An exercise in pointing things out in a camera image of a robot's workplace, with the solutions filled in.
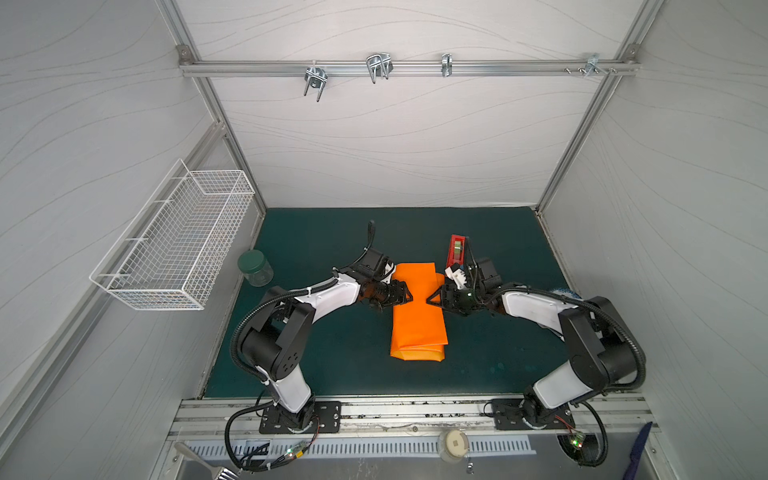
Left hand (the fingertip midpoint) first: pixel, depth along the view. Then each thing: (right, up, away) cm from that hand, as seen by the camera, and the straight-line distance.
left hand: (408, 297), depth 89 cm
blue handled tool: (+54, -33, -18) cm, 66 cm away
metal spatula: (-44, -35, -23) cm, 60 cm away
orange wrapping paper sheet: (+3, -7, -8) cm, 11 cm away
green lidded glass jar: (-48, +9, +2) cm, 48 cm away
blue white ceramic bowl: (+49, +1, +4) cm, 49 cm away
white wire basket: (-55, +17, -18) cm, 60 cm away
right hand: (+9, 0, 0) cm, 9 cm away
